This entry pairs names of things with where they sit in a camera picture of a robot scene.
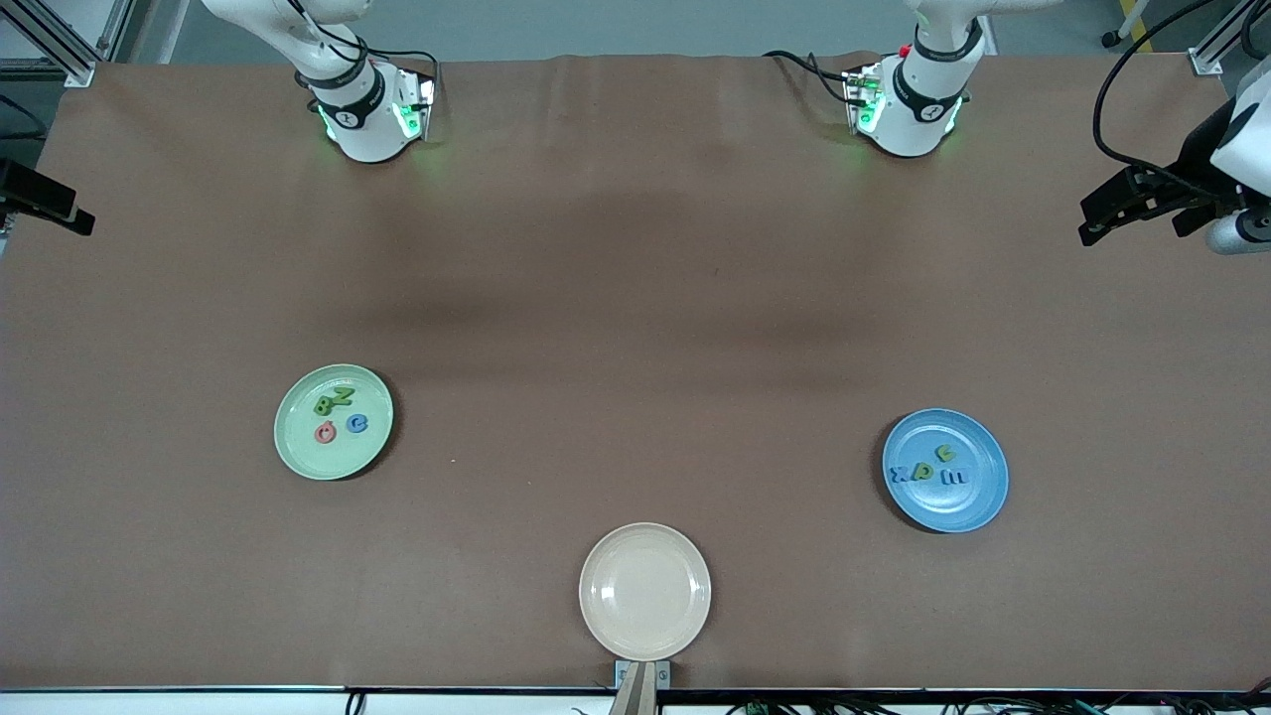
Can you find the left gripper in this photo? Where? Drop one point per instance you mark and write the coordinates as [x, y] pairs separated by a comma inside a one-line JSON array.
[[1200, 159]]

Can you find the blue lowercase letter m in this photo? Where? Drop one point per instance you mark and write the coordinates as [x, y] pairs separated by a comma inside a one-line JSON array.
[[955, 478]]

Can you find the green capital letter B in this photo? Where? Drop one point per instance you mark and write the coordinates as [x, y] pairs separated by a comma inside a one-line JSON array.
[[324, 405]]

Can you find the green capital letter N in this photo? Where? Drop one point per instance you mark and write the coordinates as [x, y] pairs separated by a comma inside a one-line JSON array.
[[343, 395]]

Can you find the red capital letter Q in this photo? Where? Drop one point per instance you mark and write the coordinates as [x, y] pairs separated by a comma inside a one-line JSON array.
[[318, 433]]

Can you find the green lowercase letter p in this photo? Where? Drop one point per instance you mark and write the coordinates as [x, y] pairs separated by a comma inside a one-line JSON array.
[[923, 472]]

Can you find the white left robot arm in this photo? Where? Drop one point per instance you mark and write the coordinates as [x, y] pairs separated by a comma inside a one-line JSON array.
[[923, 109]]

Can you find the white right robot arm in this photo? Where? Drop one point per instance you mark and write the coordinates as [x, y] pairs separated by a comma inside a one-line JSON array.
[[362, 129]]

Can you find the silver base connector box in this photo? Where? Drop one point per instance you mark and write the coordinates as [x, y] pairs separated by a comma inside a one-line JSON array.
[[422, 99], [859, 89]]

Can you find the blue plate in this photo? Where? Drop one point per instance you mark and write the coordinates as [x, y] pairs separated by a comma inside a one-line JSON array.
[[953, 506]]

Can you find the green plate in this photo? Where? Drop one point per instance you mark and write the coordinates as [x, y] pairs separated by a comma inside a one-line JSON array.
[[367, 457]]

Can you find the brown table mat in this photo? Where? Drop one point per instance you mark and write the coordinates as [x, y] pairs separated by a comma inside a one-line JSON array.
[[635, 248]]

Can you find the beige plate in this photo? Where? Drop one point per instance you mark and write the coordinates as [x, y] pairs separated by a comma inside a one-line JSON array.
[[645, 591]]

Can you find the aluminium frame profile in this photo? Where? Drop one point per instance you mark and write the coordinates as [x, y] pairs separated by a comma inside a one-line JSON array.
[[30, 70], [1203, 62]]

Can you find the white table edge rail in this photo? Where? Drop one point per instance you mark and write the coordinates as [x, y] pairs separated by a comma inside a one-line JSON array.
[[199, 703]]

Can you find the metal mounting bracket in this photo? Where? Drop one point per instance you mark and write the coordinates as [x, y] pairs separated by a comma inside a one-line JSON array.
[[663, 673]]

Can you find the beige camera post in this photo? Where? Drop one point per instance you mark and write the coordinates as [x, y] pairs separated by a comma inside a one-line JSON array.
[[635, 695]]

